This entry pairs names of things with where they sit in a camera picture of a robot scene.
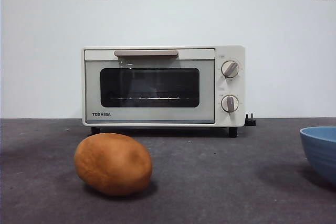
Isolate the white Toshiba toaster oven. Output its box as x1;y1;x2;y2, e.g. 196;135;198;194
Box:
82;45;246;138

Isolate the beige oven door handle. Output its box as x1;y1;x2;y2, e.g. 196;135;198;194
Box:
113;49;179;58

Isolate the brown potato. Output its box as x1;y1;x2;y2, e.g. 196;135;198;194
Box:
73;132;153;197

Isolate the blue bowl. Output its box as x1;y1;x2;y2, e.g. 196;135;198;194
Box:
299;126;336;193

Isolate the beige oven knob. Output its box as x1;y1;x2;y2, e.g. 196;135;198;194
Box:
221;60;240;79
220;94;239;113

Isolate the black power plug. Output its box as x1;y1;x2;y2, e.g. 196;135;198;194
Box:
244;113;258;126

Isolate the metal wire oven rack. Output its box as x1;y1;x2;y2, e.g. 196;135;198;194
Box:
109;96;199;102

